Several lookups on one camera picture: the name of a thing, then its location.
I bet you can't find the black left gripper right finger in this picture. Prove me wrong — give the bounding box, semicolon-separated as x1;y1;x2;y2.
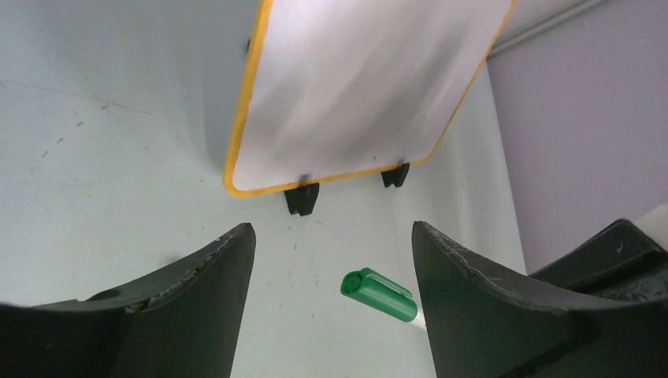
412;221;667;377

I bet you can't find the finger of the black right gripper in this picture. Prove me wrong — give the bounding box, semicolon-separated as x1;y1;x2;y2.
530;220;667;302

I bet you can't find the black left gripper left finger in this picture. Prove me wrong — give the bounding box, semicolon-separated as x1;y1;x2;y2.
1;223;256;377

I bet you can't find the green marker cap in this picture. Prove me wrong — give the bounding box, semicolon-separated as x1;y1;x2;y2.
340;268;420;323

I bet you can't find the yellow framed whiteboard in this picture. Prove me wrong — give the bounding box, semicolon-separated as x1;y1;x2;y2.
222;1;515;198

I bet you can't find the right whiteboard black foot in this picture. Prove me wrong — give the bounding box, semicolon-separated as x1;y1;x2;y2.
381;163;410;188

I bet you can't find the whiteboard black foot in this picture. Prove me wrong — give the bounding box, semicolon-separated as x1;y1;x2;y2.
381;163;410;188
284;174;320;217

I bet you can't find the left whiteboard black foot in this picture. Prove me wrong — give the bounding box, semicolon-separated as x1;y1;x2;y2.
284;174;320;217

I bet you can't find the right aluminium frame post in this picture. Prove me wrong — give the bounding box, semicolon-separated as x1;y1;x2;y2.
488;1;605;59

